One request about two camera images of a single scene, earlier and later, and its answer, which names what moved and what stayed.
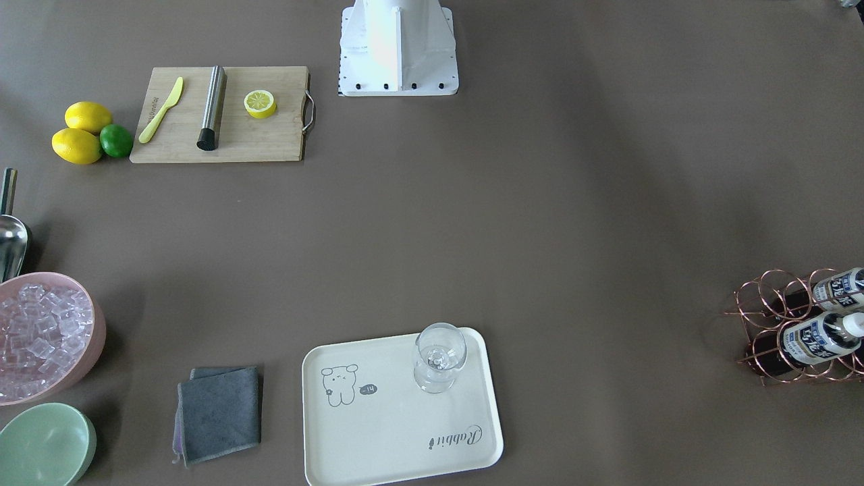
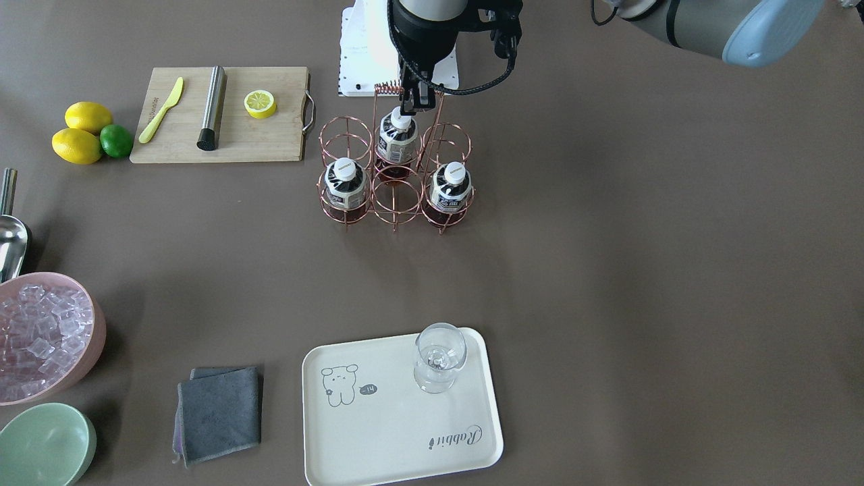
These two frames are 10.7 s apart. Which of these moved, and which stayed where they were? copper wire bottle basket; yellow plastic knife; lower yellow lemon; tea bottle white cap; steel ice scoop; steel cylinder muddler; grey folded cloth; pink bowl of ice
Moved: copper wire bottle basket; tea bottle white cap
Stayed: steel ice scoop; yellow plastic knife; grey folded cloth; lower yellow lemon; steel cylinder muddler; pink bowl of ice
